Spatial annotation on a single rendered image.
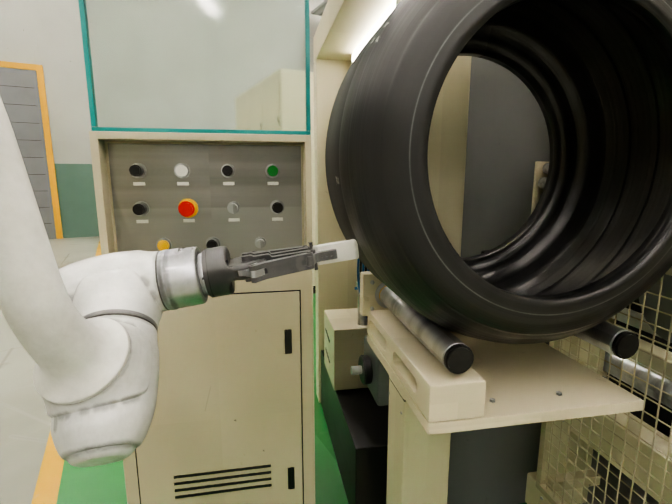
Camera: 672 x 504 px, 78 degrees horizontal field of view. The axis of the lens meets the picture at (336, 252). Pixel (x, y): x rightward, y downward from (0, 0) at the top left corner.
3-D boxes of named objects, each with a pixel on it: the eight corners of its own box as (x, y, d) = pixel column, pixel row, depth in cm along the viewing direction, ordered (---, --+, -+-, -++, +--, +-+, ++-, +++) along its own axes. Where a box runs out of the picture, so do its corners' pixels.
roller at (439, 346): (396, 282, 93) (398, 301, 94) (377, 286, 93) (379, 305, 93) (474, 342, 59) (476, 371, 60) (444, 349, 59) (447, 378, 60)
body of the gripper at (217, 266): (195, 254, 58) (262, 244, 59) (203, 245, 66) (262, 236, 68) (206, 305, 59) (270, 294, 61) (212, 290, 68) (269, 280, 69)
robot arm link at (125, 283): (176, 274, 69) (174, 344, 61) (76, 291, 67) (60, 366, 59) (155, 230, 61) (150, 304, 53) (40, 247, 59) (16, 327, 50)
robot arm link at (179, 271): (166, 245, 65) (204, 239, 66) (177, 300, 67) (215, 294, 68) (151, 256, 57) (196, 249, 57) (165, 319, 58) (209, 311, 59)
